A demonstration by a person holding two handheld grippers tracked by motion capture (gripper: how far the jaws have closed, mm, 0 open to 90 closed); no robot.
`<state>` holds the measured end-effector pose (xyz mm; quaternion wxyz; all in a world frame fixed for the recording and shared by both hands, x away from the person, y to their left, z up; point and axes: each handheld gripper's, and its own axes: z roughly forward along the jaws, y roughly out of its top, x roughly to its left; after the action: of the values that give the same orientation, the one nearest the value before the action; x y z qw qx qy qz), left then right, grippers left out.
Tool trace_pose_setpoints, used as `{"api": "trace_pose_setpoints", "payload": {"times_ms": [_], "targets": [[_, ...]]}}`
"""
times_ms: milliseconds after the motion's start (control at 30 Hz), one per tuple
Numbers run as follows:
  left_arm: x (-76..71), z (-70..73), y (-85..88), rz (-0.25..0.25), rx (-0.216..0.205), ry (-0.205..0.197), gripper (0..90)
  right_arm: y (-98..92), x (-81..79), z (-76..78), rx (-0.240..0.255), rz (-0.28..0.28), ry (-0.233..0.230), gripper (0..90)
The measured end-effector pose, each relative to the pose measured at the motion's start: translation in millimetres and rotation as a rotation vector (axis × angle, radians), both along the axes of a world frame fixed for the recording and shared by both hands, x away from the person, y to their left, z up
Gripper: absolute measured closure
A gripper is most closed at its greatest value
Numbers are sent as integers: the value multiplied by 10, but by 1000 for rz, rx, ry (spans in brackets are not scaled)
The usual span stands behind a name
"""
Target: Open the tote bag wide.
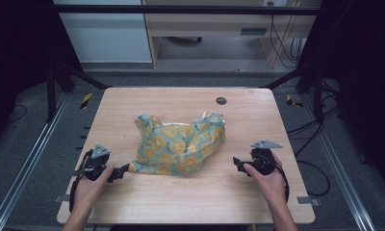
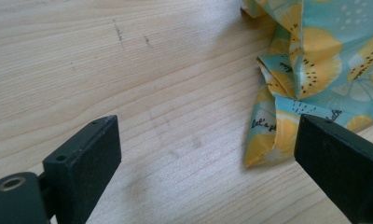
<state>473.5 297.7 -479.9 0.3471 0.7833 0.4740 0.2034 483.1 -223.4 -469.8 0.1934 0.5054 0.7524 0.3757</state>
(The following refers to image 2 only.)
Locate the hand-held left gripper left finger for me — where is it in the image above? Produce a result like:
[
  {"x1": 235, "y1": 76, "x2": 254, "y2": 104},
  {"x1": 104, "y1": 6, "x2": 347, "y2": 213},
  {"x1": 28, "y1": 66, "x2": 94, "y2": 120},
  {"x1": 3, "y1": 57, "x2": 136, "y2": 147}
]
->
[{"x1": 42, "y1": 114, "x2": 122, "y2": 224}]

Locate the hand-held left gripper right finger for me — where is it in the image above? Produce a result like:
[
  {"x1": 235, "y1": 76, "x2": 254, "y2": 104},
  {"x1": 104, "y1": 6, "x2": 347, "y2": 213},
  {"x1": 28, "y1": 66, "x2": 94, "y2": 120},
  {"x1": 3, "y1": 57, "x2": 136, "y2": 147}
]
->
[{"x1": 294, "y1": 113, "x2": 373, "y2": 224}]

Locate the teal yellow lemon print cloth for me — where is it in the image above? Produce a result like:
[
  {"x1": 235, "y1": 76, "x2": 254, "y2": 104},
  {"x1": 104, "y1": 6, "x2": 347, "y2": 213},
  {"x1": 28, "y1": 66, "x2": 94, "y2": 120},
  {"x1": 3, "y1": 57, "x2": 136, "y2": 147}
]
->
[{"x1": 240, "y1": 0, "x2": 373, "y2": 168}]

